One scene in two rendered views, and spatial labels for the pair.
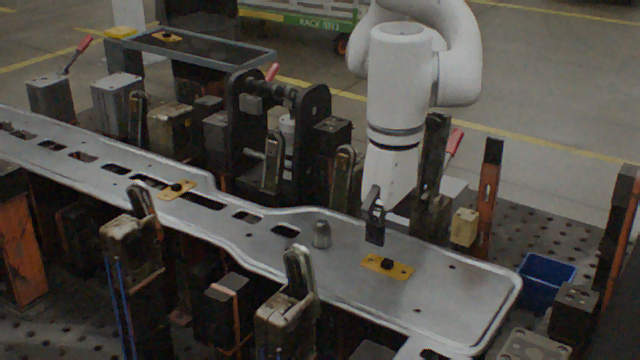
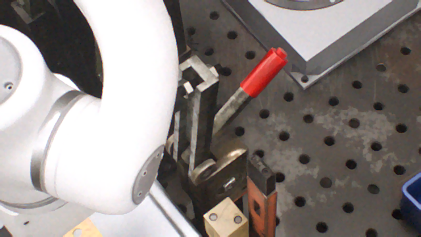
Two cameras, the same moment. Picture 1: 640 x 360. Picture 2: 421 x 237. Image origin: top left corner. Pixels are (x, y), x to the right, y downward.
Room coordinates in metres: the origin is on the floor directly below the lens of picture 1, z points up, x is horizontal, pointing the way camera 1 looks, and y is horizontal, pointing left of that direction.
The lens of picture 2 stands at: (0.70, -0.36, 1.84)
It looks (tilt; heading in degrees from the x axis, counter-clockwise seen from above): 63 degrees down; 25
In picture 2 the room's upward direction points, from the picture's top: 7 degrees counter-clockwise
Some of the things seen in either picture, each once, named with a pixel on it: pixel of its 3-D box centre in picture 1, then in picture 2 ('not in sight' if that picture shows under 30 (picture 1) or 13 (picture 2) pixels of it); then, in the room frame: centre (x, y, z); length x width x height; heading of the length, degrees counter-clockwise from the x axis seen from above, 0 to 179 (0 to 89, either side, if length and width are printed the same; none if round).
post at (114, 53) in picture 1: (133, 116); not in sight; (1.69, 0.51, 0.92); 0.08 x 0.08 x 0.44; 57
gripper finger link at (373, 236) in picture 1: (371, 229); not in sight; (0.84, -0.08, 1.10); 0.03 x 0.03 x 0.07; 57
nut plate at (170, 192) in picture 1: (176, 187); not in sight; (1.14, 0.28, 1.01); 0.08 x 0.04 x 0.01; 147
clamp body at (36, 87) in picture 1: (60, 143); not in sight; (1.60, 0.69, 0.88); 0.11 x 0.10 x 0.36; 147
